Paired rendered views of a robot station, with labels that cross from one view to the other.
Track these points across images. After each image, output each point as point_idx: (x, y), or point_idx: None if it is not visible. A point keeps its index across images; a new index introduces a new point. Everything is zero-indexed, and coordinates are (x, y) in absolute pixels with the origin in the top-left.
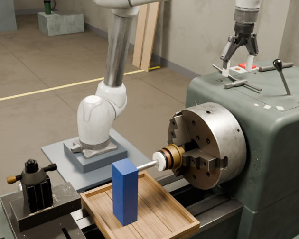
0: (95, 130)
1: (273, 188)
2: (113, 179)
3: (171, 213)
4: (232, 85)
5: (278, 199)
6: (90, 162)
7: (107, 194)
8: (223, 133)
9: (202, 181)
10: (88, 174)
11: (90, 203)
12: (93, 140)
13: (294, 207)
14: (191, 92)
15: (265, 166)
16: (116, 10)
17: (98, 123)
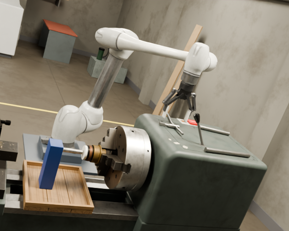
0: (63, 130)
1: (163, 210)
2: (46, 150)
3: (79, 196)
4: (165, 125)
5: (168, 223)
6: None
7: None
8: (134, 147)
9: (112, 182)
10: None
11: (26, 167)
12: (59, 138)
13: None
14: (137, 122)
15: (158, 184)
16: (111, 51)
17: (67, 126)
